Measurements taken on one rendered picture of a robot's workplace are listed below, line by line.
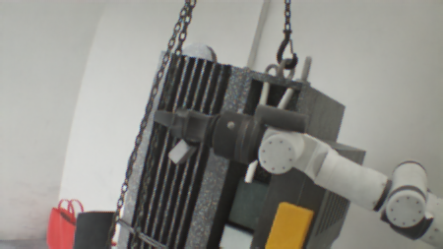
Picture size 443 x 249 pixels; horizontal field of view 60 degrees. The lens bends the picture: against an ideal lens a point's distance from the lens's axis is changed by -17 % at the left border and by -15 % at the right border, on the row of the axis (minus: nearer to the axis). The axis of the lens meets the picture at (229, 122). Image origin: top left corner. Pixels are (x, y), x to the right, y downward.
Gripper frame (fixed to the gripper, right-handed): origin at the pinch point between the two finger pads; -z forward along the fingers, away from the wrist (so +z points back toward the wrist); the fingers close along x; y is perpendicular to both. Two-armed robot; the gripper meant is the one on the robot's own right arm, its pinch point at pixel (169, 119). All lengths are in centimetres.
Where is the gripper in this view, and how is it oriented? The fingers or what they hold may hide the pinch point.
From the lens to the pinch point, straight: 88.6
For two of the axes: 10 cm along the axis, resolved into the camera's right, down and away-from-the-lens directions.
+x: 2.6, 0.5, 9.6
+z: 9.3, 2.4, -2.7
